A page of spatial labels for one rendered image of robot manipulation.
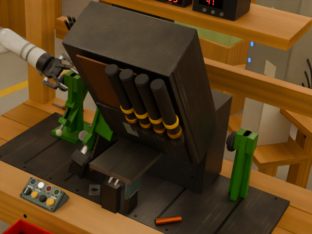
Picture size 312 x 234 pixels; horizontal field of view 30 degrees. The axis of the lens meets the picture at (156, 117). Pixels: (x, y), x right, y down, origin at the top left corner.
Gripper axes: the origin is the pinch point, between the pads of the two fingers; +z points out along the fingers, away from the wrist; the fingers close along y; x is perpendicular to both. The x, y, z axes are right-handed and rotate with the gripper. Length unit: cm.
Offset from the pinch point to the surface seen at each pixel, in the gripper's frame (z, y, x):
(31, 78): -36, -6, 43
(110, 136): 26.3, -9.4, -4.0
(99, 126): 21.2, -8.6, -4.8
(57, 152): 3.6, -25.4, 21.2
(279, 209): 88, 4, 18
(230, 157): 40, 33, 200
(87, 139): 19.4, -14.8, -2.9
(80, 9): -205, 103, 366
